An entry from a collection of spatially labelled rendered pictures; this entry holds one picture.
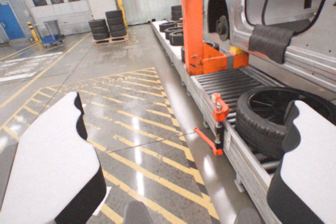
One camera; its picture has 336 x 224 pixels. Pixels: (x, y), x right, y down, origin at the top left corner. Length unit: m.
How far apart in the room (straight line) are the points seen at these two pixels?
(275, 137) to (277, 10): 1.37
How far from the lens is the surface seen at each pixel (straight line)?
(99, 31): 7.70
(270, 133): 1.29
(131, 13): 12.27
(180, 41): 4.28
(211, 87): 2.22
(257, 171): 1.18
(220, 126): 1.45
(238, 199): 1.52
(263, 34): 1.68
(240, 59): 2.10
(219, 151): 1.63
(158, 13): 12.41
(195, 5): 1.79
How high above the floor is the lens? 1.29
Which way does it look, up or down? 30 degrees down
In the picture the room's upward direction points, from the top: 8 degrees counter-clockwise
